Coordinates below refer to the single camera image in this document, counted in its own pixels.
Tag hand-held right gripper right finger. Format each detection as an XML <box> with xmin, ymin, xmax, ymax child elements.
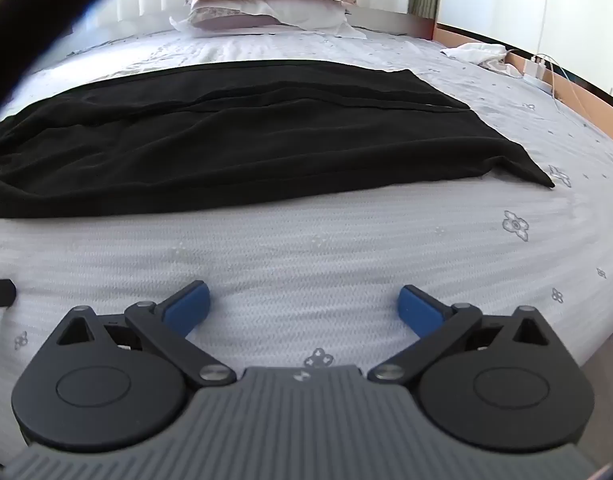
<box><xmin>367</xmin><ymin>284</ymin><xmax>557</xmax><ymax>386</ymax></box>

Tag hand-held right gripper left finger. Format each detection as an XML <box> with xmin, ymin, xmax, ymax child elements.
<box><xmin>56</xmin><ymin>280</ymin><xmax>237</xmax><ymax>389</ymax></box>

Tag black pants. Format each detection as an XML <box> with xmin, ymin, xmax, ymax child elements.
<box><xmin>0</xmin><ymin>60</ymin><xmax>556</xmax><ymax>219</ymax></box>

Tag white patterned bed sheet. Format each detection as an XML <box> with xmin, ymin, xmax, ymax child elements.
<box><xmin>0</xmin><ymin>24</ymin><xmax>613</xmax><ymax>413</ymax></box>

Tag crumpled white cloth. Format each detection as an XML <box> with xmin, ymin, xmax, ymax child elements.
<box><xmin>441</xmin><ymin>42</ymin><xmax>526</xmax><ymax>77</ymax></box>

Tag white charger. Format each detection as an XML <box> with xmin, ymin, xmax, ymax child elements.
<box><xmin>523</xmin><ymin>57</ymin><xmax>553</xmax><ymax>85</ymax></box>

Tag white pillow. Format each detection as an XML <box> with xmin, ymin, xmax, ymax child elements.
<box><xmin>169</xmin><ymin>0</ymin><xmax>367</xmax><ymax>41</ymax></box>

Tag white cable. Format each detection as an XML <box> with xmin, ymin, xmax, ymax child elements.
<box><xmin>534</xmin><ymin>52</ymin><xmax>590</xmax><ymax>128</ymax></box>

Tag wooden bed frame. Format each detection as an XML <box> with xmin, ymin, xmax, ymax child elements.
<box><xmin>351</xmin><ymin>9</ymin><xmax>613</xmax><ymax>151</ymax></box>

